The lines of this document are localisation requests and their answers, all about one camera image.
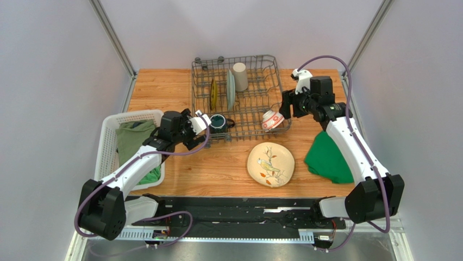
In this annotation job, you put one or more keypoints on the dark green mug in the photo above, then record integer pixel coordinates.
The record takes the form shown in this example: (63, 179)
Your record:
(220, 124)

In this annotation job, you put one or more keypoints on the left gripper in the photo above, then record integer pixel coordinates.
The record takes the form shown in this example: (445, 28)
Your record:
(191, 143)

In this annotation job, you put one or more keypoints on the yellow patterned plate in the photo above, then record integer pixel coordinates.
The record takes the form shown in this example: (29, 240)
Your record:
(213, 94)

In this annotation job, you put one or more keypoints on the right aluminium frame post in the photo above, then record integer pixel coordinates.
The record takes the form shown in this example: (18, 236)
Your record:
(370, 32)

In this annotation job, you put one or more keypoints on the olive green folded cloth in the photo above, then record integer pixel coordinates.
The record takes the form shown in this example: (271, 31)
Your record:
(130, 137)

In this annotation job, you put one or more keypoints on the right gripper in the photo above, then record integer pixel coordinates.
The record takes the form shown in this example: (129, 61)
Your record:
(287, 104)

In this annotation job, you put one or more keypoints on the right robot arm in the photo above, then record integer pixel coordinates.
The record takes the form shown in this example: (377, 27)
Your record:
(377, 192)

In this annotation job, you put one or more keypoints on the green cloth on table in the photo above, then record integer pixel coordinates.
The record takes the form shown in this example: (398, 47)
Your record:
(326, 160)

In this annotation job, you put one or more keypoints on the left aluminium frame post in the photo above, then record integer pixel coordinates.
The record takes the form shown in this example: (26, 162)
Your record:
(112, 35)

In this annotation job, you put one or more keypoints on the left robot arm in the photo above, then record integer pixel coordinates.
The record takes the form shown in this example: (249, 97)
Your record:
(103, 209)

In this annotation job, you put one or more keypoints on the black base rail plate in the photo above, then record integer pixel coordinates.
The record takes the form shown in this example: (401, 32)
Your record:
(240, 217)

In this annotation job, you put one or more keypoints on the white red patterned bowl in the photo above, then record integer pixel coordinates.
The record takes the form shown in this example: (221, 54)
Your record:
(271, 119)

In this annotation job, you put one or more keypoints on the aluminium frame post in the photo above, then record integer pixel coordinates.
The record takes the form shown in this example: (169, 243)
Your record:
(370, 32)
(112, 35)

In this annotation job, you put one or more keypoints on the light blue flower plate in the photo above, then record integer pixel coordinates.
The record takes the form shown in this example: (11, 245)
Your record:
(231, 92)

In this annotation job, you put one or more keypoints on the white plastic basket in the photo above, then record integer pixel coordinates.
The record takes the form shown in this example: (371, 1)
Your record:
(107, 164)

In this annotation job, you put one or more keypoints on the beige upside-down cup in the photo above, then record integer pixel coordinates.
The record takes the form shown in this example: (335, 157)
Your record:
(240, 76)

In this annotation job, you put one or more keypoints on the grey wire dish rack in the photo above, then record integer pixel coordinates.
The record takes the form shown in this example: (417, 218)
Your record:
(263, 94)

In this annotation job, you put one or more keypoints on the cream bird plate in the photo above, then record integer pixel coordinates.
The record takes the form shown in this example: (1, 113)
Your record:
(271, 164)

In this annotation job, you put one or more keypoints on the bright green crumpled cloth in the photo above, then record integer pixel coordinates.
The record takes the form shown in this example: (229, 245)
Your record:
(152, 177)

